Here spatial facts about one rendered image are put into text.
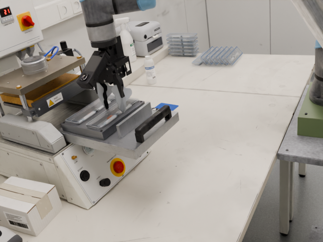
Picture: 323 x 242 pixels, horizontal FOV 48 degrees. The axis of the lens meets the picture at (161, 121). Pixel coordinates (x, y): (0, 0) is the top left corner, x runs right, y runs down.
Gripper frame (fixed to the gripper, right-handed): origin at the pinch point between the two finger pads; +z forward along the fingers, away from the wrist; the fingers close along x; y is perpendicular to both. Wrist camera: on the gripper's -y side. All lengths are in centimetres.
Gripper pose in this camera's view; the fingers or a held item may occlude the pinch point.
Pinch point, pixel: (113, 108)
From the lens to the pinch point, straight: 108.0
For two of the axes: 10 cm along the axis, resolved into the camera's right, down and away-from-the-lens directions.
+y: 5.5, -4.5, 7.0
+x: -8.2, -1.5, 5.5
